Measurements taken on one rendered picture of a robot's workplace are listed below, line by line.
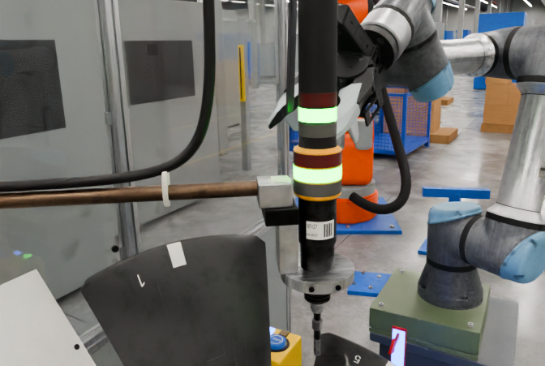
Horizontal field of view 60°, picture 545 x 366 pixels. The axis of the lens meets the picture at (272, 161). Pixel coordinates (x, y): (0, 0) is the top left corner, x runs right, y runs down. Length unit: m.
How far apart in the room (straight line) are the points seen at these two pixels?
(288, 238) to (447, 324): 0.77
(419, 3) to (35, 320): 0.70
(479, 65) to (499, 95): 8.52
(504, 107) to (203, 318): 9.23
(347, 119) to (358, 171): 3.82
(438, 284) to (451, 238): 0.12
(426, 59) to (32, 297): 0.67
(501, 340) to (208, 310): 0.84
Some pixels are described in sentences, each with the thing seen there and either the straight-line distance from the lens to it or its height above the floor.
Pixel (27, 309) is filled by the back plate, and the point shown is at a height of 1.33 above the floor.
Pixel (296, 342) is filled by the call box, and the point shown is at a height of 1.07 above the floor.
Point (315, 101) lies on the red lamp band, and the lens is 0.40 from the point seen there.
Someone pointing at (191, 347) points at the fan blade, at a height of 1.34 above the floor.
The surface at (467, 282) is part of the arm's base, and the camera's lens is 1.21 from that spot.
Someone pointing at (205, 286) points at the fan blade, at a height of 1.39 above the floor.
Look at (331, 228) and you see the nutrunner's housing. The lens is 0.43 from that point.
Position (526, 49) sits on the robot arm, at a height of 1.65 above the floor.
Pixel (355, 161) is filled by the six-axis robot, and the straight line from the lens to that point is 4.35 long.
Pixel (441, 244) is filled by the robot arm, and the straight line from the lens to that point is 1.17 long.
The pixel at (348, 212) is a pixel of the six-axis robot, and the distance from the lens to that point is 4.41.
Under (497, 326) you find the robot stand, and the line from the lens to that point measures 1.31.
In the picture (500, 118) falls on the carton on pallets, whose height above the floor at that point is 0.25.
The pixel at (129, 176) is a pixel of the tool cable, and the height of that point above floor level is 1.56.
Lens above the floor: 1.67
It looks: 14 degrees down
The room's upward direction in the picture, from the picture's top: 1 degrees counter-clockwise
